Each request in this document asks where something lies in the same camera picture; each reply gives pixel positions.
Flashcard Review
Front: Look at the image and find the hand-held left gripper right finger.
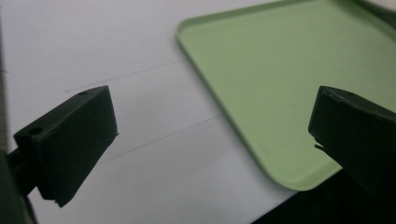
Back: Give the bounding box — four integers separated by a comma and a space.
307, 85, 396, 200

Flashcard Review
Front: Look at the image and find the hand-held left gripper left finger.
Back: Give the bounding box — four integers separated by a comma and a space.
13, 85, 120, 208

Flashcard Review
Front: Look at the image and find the light green plastic tray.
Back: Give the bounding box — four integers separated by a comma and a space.
176, 0, 396, 192

